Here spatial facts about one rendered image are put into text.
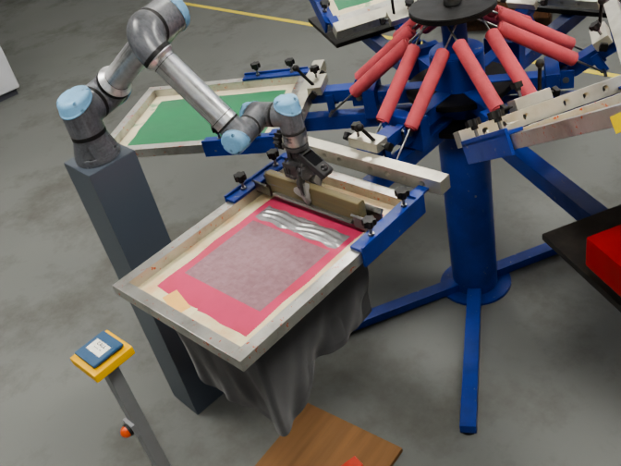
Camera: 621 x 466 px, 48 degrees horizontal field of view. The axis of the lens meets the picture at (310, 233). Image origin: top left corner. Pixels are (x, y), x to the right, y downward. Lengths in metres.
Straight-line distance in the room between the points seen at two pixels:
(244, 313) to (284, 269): 0.20
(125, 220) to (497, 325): 1.62
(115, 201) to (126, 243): 0.17
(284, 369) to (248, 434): 0.93
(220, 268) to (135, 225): 0.47
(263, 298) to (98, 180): 0.73
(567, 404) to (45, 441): 2.14
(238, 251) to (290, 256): 0.18
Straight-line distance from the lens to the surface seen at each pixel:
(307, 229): 2.20
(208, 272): 2.16
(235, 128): 2.03
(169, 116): 3.21
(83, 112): 2.36
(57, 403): 3.47
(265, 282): 2.05
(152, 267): 2.23
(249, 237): 2.25
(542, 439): 2.78
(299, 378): 2.14
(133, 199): 2.48
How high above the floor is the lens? 2.23
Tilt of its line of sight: 36 degrees down
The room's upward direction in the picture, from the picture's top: 14 degrees counter-clockwise
